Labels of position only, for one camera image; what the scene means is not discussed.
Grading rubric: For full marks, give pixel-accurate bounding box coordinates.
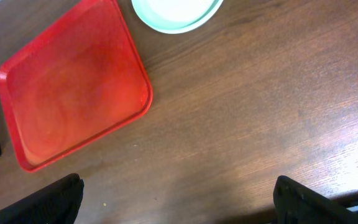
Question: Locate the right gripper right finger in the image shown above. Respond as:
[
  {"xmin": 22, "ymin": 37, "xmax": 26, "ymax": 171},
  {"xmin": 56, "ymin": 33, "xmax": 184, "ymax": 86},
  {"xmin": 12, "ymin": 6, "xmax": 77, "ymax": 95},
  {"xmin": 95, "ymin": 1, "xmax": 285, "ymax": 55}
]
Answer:
[{"xmin": 273, "ymin": 175, "xmax": 358, "ymax": 224}]

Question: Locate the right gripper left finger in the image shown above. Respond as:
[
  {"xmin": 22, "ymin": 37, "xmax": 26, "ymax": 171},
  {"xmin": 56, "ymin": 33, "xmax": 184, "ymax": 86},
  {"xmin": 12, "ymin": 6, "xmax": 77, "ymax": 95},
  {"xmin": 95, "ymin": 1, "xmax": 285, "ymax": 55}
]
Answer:
[{"xmin": 0, "ymin": 173, "xmax": 85, "ymax": 224}]

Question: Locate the light blue plate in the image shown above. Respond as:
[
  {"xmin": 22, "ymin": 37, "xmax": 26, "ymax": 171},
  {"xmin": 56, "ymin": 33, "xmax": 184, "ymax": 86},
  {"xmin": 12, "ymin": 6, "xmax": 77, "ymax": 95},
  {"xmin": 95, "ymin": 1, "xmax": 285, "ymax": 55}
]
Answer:
[{"xmin": 132, "ymin": 0, "xmax": 223, "ymax": 34}]

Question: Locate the white plate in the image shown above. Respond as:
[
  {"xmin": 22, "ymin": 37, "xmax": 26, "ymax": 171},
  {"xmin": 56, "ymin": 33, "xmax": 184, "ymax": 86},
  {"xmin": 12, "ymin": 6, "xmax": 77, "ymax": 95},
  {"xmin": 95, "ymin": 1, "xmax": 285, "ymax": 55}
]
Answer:
[{"xmin": 142, "ymin": 0, "xmax": 215, "ymax": 22}]

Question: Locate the red plastic tray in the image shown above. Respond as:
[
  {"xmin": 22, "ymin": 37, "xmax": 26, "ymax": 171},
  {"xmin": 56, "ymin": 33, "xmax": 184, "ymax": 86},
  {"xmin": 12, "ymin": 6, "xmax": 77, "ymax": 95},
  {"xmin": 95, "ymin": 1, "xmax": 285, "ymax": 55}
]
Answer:
[{"xmin": 0, "ymin": 0, "xmax": 153, "ymax": 172}]

